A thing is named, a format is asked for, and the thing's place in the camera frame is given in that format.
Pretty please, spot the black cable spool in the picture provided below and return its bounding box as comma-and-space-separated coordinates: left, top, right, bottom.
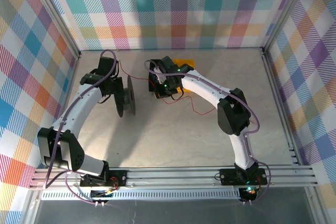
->
114, 74, 137, 118

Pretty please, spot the red wire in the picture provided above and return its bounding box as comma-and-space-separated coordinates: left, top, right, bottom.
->
117, 61, 216, 116

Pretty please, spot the black plastic bin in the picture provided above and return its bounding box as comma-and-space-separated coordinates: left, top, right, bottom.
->
148, 60, 174, 100

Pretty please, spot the yellow plastic bin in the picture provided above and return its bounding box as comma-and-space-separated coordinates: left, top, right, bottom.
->
173, 58, 196, 93

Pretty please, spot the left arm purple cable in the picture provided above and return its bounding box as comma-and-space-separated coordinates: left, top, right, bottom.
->
46, 49, 119, 205

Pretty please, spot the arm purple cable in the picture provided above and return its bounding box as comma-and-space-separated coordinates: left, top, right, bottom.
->
144, 60, 272, 205
46, 49, 119, 205

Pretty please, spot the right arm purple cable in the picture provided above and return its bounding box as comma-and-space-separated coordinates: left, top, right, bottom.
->
144, 60, 272, 205

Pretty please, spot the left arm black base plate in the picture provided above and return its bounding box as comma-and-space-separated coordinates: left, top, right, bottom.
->
79, 170, 129, 188

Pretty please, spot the aluminium mounting rail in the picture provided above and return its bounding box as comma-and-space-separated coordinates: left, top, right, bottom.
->
28, 165, 320, 189

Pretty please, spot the aluminium frame post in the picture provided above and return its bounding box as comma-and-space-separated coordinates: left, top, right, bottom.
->
27, 0, 81, 59
262, 0, 314, 53

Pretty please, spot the slotted grey cable duct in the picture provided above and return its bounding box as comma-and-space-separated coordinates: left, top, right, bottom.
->
40, 189, 242, 200

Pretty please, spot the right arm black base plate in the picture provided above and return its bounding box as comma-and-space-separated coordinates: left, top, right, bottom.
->
219, 167, 268, 186

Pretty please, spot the aluminium side rail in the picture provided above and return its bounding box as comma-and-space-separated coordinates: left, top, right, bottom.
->
261, 49, 302, 166

